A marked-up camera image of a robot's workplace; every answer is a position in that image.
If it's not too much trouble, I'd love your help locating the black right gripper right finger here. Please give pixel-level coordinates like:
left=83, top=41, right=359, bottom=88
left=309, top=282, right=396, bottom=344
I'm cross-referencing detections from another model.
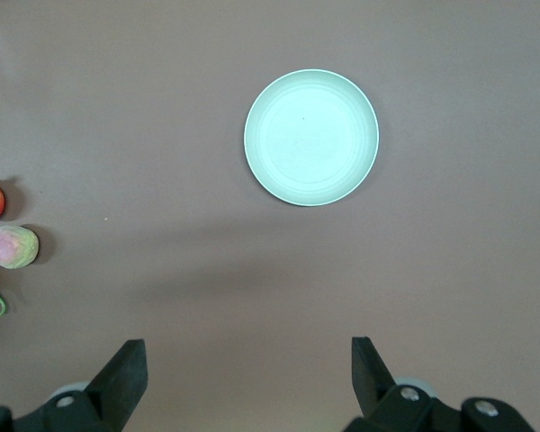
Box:
left=341, top=336, right=536, bottom=432

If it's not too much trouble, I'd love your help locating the pink green peach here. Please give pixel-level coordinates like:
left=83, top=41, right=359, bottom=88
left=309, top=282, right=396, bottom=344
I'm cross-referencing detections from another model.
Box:
left=0, top=224, right=41, bottom=270

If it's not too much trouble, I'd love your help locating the light green plate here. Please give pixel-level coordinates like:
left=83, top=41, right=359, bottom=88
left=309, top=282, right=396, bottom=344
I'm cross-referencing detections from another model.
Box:
left=243, top=68, right=381, bottom=208

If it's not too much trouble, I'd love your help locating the brown table cloth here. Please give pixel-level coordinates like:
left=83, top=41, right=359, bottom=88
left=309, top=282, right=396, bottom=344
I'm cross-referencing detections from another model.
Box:
left=0, top=0, right=540, bottom=432

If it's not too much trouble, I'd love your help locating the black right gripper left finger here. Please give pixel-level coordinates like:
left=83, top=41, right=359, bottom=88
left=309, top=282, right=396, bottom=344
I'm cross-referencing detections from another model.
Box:
left=0, top=339, right=149, bottom=432

